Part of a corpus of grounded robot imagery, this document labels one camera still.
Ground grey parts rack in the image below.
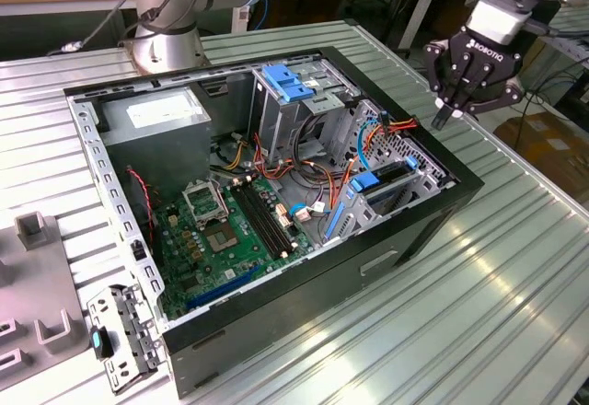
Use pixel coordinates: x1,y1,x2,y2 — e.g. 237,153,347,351
0,211,93,378

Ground grey metal disk bay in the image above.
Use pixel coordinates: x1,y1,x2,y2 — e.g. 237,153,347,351
319,158,445,248

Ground black latch with blue tab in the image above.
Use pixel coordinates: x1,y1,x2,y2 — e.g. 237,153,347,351
89,325,114,360

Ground green motherboard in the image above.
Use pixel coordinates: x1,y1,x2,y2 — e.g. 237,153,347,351
151,174,317,321

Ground black open PC case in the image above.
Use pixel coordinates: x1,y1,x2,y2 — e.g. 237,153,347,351
63,45,485,399

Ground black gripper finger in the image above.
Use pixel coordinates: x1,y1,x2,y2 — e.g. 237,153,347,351
422,39,468,131
453,62,525,119

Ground blue data wire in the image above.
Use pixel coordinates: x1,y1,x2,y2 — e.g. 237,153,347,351
354,117,387,172

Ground yellow black power wires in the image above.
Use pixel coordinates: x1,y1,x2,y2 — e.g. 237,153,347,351
209,132,248,171

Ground black cable with metal connector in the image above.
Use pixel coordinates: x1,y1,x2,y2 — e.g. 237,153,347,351
45,0,157,56

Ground orange power wire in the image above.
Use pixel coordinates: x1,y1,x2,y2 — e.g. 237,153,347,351
363,113,419,148

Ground red twisted fan wire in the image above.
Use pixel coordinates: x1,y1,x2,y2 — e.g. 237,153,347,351
126,168,157,245

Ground orange red wire bundle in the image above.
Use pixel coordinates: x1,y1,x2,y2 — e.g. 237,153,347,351
250,133,358,215

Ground large brown cardboard box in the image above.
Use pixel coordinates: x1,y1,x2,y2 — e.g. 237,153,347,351
494,110,589,194

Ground grey metal rear bracket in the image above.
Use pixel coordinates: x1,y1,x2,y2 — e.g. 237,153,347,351
87,283,167,396

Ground grey power supply unit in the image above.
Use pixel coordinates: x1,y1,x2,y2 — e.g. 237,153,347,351
97,87,214,194

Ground black RAM slot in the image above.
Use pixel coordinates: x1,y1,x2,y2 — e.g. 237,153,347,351
248,178,300,249
237,183,290,257
232,186,285,260
243,180,295,252

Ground blue expansion slot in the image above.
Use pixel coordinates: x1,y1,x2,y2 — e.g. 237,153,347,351
186,264,260,312

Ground metal slat side table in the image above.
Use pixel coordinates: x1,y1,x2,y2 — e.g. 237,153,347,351
444,0,589,98

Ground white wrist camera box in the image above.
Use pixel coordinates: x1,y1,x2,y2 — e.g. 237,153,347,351
465,0,533,47

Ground grey optical drive cage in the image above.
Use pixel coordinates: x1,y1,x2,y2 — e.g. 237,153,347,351
248,57,360,162

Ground CPU socket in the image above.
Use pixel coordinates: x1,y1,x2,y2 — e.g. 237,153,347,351
204,223,241,255

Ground short blue board wire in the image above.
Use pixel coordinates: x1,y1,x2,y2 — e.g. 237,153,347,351
289,201,333,215

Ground metal socket cover frame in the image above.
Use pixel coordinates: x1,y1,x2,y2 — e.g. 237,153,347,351
181,179,230,230

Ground hard disk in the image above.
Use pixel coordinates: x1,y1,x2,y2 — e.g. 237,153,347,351
321,156,421,245

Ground blue plastic drive latch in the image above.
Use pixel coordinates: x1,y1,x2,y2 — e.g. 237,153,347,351
260,64,317,104

